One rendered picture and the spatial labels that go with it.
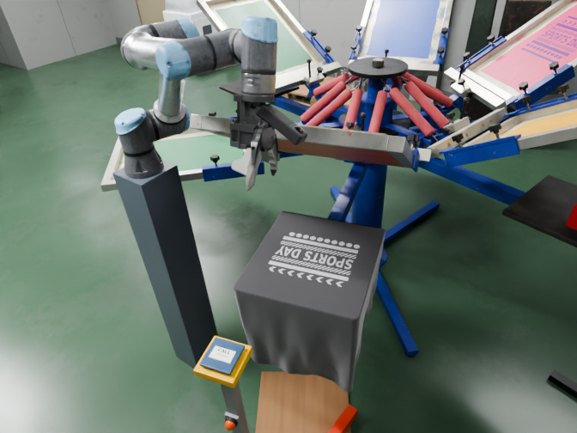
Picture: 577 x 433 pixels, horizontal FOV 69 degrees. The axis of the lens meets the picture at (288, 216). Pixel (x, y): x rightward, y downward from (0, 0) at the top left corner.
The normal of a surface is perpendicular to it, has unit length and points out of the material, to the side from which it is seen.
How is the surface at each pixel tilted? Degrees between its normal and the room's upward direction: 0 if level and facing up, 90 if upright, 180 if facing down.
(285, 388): 0
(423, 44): 32
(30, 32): 90
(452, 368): 0
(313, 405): 0
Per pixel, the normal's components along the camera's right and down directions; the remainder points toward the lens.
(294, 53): 0.29, -0.45
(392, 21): -0.23, -0.38
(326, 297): -0.05, -0.80
